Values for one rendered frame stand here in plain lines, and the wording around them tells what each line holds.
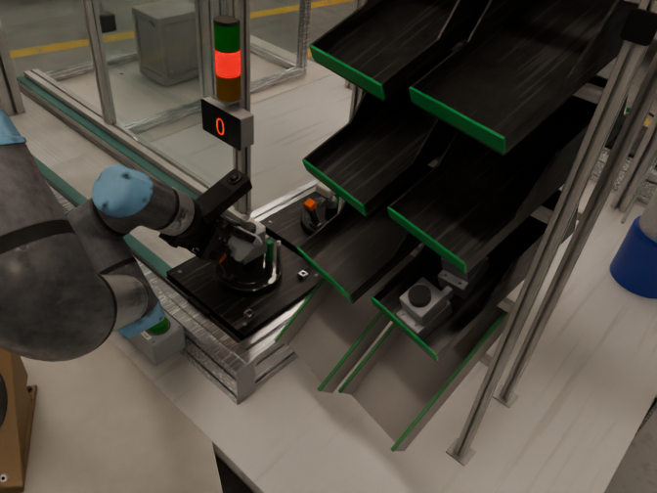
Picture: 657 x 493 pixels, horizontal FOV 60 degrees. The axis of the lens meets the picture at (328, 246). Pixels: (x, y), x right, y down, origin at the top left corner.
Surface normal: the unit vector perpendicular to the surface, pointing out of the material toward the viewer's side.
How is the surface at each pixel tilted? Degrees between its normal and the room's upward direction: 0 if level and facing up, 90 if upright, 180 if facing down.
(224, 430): 0
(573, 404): 0
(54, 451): 0
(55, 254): 54
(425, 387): 45
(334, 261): 25
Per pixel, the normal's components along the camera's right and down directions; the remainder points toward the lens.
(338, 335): -0.50, -0.30
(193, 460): 0.08, -0.76
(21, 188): 0.79, -0.41
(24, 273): 0.53, -0.03
